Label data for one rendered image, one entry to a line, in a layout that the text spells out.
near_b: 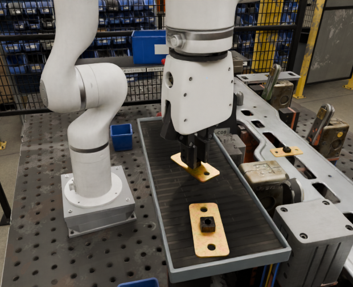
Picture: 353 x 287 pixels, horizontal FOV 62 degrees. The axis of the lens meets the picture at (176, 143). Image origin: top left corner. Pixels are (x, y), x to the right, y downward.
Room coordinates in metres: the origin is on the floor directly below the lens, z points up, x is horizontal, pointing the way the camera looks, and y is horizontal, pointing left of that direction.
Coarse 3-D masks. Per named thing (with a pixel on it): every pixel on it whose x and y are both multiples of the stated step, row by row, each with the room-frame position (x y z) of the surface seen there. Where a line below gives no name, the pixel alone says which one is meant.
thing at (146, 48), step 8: (136, 32) 1.59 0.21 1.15; (144, 32) 1.59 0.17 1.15; (152, 32) 1.59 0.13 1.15; (160, 32) 1.59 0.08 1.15; (136, 40) 1.43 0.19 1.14; (144, 40) 1.43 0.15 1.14; (152, 40) 1.44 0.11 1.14; (160, 40) 1.44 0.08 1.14; (136, 48) 1.43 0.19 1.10; (144, 48) 1.43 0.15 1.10; (152, 48) 1.44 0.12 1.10; (160, 48) 1.44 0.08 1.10; (168, 48) 1.44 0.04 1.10; (136, 56) 1.43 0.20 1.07; (144, 56) 1.43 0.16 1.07; (152, 56) 1.44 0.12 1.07; (160, 56) 1.44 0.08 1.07
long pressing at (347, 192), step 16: (240, 80) 1.28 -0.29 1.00; (256, 96) 1.08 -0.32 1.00; (240, 112) 0.93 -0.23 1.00; (256, 112) 0.93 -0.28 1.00; (272, 112) 0.93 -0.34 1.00; (256, 128) 0.81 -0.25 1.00; (272, 128) 0.81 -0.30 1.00; (288, 128) 0.82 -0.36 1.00; (272, 144) 0.72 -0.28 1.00; (288, 144) 0.72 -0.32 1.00; (304, 144) 0.72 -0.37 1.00; (256, 160) 0.64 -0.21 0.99; (272, 160) 0.64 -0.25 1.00; (304, 160) 0.64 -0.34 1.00; (320, 160) 0.64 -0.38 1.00; (320, 176) 0.57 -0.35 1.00; (336, 176) 0.57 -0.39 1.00; (304, 192) 0.51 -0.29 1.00; (336, 192) 0.51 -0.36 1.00; (352, 192) 0.51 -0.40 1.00; (352, 208) 0.46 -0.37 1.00; (352, 256) 0.34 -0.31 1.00; (352, 272) 0.30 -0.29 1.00
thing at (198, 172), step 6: (174, 156) 0.41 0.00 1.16; (180, 162) 0.39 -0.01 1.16; (198, 162) 0.38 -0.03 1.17; (186, 168) 0.37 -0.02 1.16; (198, 168) 0.37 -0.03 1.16; (204, 168) 0.37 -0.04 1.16; (210, 168) 0.37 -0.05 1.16; (192, 174) 0.36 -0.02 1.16; (198, 174) 0.36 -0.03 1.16; (210, 174) 0.36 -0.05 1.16; (216, 174) 0.36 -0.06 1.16; (198, 180) 0.35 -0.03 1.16; (204, 180) 0.34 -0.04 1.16
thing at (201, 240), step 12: (192, 204) 0.29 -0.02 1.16; (204, 204) 0.29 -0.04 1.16; (216, 204) 0.29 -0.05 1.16; (192, 216) 0.27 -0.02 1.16; (204, 216) 0.26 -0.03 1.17; (216, 216) 0.27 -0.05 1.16; (192, 228) 0.25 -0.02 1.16; (204, 228) 0.24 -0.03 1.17; (216, 228) 0.25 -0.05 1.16; (204, 240) 0.23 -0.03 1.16; (216, 240) 0.23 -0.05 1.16; (204, 252) 0.21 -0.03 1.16; (216, 252) 0.21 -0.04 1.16; (228, 252) 0.21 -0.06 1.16
